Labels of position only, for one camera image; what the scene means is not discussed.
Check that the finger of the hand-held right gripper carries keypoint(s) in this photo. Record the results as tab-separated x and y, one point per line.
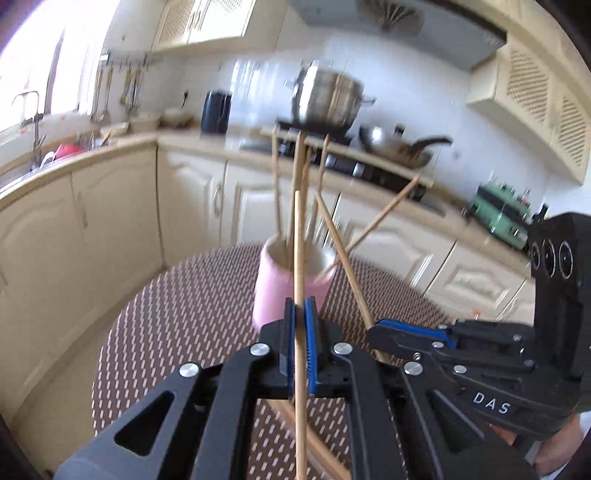
415	333
392	344

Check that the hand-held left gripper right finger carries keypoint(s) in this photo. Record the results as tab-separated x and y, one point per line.
311	350

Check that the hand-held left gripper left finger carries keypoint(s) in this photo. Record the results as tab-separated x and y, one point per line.
289	350

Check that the pink cup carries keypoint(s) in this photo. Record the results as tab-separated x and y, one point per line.
277	295

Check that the wooden chopstick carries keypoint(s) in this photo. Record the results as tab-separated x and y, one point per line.
318	457
341	267
330	461
299	254

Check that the bundle of wooden chopsticks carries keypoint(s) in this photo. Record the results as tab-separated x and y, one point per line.
277	184

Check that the hanging metal utensils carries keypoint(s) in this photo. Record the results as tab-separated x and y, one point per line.
131	92

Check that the person's right hand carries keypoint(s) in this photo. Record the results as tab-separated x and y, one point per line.
563	447

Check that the green electric cooker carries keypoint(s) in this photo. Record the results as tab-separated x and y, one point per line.
498	214

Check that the black glass gas hob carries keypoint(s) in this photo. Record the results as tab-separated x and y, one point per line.
369	177

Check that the black induction cooker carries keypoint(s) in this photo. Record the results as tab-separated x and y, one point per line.
288	127

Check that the cream base cabinets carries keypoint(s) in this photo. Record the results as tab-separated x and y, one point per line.
115	207

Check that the wide lattice door cabinet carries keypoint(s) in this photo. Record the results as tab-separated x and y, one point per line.
540	97

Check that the black electric kettle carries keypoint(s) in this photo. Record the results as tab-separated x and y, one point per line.
216	113

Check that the steel steamer pot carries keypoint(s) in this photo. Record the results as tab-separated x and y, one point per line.
318	97

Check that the red basin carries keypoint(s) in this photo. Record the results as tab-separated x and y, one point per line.
69	151

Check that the grey range hood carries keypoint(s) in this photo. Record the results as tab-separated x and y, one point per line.
438	27

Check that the hanging metal ladle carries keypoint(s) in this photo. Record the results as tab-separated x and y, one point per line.
100	106

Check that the narrow lattice door cabinet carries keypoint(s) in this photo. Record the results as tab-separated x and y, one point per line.
203	23

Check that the steel faucet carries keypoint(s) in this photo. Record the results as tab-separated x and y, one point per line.
37	124

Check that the sliding window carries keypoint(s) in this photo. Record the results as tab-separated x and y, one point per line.
41	50

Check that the metal utensil rail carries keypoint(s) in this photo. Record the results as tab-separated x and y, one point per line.
124	58

